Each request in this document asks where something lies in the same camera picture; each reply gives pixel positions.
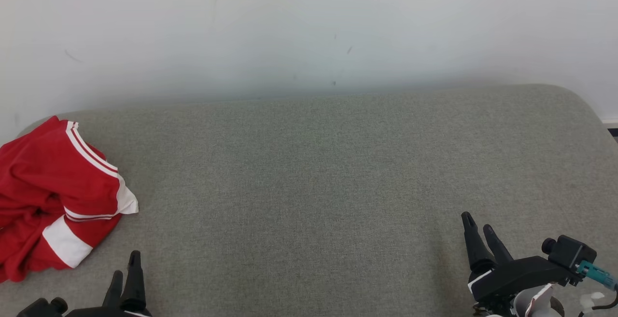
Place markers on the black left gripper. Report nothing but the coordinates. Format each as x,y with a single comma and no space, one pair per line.
111,312

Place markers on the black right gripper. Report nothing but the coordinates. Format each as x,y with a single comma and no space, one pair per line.
521,276

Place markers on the red shorts white side stripe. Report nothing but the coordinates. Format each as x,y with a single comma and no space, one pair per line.
29,254

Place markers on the red bulls 23 jersey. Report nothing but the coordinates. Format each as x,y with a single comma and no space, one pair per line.
43,162

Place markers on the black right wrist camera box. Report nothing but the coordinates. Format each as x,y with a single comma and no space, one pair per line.
569,254

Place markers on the teal right camera connector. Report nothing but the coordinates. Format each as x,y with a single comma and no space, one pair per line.
596,273

